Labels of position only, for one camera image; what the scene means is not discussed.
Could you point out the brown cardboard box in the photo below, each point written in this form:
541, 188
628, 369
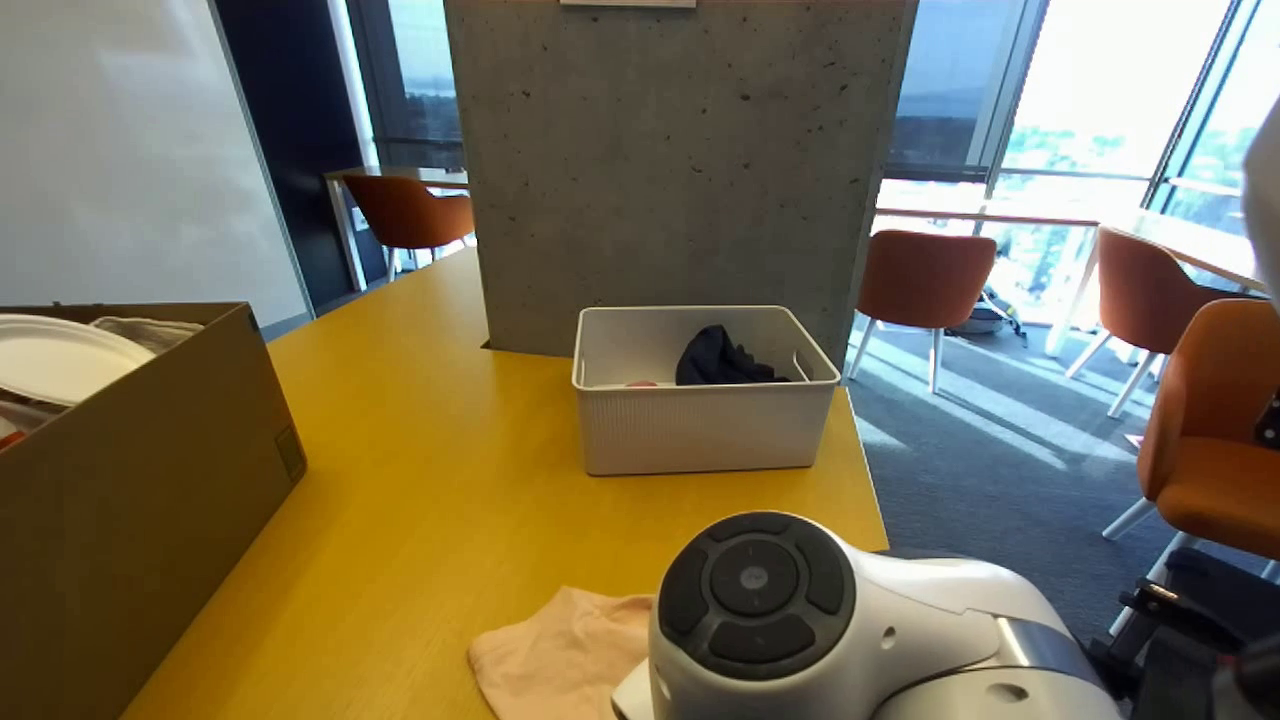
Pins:
134, 535

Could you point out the white background table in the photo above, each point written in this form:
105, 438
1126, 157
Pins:
1172, 242

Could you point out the black item on armchair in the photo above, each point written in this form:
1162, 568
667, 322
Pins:
1271, 421

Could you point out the white round plate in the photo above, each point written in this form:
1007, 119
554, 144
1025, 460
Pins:
60, 357

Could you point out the black tripod stand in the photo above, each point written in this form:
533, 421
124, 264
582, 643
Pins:
1172, 643

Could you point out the orange chair beside white table leg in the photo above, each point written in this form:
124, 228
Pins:
407, 208

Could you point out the cream printed t-shirt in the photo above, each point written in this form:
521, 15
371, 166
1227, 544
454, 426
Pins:
560, 652

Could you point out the dark crumpled cloth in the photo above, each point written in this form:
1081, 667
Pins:
722, 357

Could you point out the grey concrete pillar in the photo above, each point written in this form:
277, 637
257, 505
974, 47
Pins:
681, 173

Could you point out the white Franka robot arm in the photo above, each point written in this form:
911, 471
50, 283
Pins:
855, 643

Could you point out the large orange armchair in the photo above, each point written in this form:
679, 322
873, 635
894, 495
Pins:
1204, 441

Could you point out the orange chair with white legs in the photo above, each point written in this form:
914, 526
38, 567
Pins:
924, 276
1141, 286

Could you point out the white plastic basket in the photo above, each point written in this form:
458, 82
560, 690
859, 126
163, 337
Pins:
707, 426

